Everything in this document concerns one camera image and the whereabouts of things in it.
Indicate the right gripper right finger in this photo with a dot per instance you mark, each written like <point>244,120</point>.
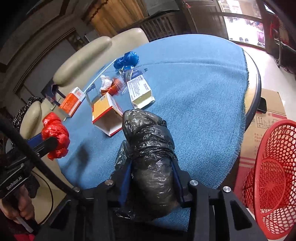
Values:
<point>181,180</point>

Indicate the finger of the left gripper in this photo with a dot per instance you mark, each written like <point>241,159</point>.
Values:
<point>42,147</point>

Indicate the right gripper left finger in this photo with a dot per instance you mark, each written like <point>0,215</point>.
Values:
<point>123,181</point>

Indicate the red plastic bag ball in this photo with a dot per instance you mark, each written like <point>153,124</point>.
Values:
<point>53,127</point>

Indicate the black plastic bag ball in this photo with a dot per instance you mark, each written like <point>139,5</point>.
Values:
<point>150,149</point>

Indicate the orange wrapper bundle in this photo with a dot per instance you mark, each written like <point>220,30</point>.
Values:
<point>114,89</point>

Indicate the blue plastic bag ball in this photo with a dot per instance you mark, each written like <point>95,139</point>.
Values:
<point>128,61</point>

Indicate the person's left hand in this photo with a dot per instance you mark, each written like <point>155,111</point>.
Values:
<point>25,207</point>

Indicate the beige leather sofa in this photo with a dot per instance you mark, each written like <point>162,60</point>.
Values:
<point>77,70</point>

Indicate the orange white carton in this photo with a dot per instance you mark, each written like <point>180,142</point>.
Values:
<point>72,102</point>

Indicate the open orange white box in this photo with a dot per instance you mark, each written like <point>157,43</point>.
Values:
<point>107,115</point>

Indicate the red mesh waste basket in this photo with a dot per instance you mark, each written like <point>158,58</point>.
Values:
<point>269,189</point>

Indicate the white yellow medicine box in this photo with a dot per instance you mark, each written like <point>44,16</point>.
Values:
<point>140,92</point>

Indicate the blue tablecloth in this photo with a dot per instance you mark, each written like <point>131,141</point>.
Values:
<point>199,84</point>

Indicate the brown cardboard box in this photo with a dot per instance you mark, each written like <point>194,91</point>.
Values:
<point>254,133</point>

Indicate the blue silver foil wrapper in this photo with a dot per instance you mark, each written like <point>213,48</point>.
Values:
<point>128,75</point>

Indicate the white plastic straw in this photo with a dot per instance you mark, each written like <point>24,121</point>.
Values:
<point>98,74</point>

